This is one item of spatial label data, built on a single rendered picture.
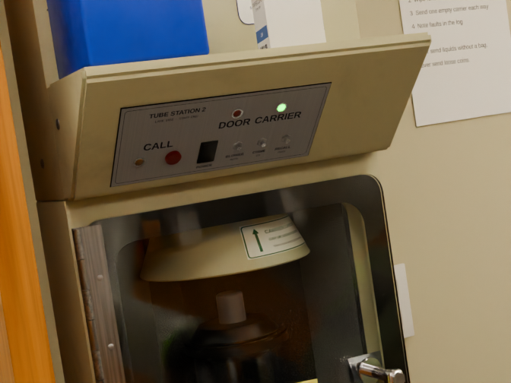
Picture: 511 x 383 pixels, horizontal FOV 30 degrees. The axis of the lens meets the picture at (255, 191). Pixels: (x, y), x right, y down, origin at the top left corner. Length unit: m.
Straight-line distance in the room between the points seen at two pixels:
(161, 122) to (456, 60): 0.87
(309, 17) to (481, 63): 0.79
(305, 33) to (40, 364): 0.35
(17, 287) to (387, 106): 0.37
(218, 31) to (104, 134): 0.18
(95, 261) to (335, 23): 0.33
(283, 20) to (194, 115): 0.12
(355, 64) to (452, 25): 0.75
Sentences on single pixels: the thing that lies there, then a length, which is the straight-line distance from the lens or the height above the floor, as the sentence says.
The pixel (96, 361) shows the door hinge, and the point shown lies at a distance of 0.83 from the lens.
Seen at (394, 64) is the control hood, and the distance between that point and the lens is 0.86.
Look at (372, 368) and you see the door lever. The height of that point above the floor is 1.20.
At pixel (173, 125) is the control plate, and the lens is 0.78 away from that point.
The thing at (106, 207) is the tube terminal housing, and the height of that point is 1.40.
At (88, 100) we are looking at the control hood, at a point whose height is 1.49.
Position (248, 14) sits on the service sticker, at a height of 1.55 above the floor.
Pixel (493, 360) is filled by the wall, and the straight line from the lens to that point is 1.62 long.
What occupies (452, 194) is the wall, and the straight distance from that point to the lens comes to 1.55.
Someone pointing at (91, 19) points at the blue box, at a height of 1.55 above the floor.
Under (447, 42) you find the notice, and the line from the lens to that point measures 1.57.
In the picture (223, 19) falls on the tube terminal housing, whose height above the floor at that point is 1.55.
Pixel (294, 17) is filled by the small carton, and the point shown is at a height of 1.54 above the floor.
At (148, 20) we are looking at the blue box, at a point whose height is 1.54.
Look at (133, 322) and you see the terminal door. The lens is 0.84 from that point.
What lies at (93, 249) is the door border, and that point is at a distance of 0.83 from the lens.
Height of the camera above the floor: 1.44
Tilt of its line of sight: 3 degrees down
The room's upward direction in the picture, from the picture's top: 8 degrees counter-clockwise
